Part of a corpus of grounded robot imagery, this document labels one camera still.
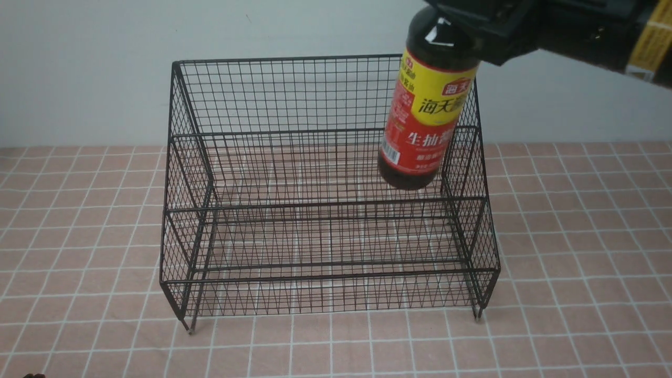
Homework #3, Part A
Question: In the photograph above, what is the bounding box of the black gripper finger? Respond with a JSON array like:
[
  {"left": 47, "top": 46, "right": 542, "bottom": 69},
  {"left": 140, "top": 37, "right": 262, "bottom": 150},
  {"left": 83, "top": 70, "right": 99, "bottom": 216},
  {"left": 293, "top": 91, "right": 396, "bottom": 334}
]
[{"left": 423, "top": 0, "right": 541, "bottom": 66}]

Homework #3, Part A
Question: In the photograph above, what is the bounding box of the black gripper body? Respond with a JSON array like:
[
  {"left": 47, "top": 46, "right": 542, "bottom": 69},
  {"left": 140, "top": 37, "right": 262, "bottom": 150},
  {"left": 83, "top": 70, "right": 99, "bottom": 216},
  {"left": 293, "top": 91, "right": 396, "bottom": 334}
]
[{"left": 525, "top": 0, "right": 672, "bottom": 89}]

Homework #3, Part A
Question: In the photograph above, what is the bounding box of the dark soy sauce bottle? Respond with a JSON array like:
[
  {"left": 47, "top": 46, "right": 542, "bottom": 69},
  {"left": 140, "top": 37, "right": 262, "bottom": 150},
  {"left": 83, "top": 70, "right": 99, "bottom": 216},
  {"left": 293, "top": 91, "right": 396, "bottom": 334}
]
[{"left": 377, "top": 6, "right": 480, "bottom": 191}]

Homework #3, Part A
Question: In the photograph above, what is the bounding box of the pink tiled tablecloth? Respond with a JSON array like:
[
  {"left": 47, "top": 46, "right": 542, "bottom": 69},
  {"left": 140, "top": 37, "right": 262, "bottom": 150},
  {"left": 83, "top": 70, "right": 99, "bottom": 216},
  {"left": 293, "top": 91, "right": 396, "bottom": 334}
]
[{"left": 2, "top": 143, "right": 671, "bottom": 377}]

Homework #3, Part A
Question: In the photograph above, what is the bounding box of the black wire mesh rack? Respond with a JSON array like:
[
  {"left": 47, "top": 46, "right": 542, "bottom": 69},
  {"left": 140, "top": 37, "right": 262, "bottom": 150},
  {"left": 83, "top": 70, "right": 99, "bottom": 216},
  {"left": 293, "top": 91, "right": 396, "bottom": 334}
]
[{"left": 159, "top": 54, "right": 501, "bottom": 333}]

